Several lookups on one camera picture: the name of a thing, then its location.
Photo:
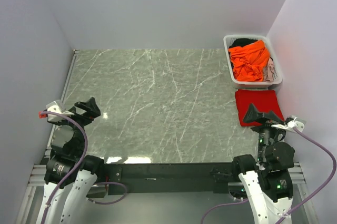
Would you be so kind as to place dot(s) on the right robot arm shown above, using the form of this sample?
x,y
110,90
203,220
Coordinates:
x,y
266,179

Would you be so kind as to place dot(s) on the orange t shirt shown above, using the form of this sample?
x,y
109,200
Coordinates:
x,y
249,61

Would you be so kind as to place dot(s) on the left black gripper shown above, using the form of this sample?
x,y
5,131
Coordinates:
x,y
92,110

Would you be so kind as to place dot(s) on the black garment in basket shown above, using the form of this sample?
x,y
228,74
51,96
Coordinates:
x,y
241,42

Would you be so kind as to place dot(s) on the pink garment in basket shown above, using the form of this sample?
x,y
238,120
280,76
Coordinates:
x,y
268,71

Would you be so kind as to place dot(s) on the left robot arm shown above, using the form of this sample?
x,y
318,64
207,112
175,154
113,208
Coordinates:
x,y
70,171

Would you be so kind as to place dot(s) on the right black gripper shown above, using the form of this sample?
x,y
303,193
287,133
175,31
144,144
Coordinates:
x,y
253,113

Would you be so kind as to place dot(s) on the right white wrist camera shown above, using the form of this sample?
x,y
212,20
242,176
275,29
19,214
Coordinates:
x,y
291,123

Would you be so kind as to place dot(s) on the aluminium frame rail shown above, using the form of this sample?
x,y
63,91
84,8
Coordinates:
x,y
36,178

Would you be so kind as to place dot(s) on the folded red t shirt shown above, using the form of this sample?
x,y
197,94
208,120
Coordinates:
x,y
264,101

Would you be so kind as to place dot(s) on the white plastic laundry basket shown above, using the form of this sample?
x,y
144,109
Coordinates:
x,y
276,76

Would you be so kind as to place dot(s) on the black base beam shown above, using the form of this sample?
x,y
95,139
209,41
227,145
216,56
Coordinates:
x,y
173,177

